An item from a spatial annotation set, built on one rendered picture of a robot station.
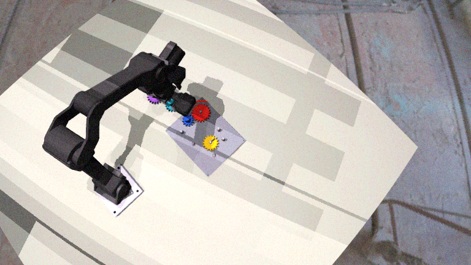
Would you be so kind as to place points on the yellow gear with black stripe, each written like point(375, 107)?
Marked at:
point(210, 146)

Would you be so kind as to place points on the purple gear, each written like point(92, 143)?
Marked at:
point(153, 100)

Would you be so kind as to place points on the dark blue gear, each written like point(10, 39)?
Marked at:
point(188, 120)

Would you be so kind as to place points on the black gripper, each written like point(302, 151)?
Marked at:
point(183, 103)

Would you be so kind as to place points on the teal gear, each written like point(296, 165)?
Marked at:
point(169, 105)

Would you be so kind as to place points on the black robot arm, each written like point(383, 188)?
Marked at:
point(147, 72)

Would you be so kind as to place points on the red gear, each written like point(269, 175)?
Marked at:
point(201, 116)

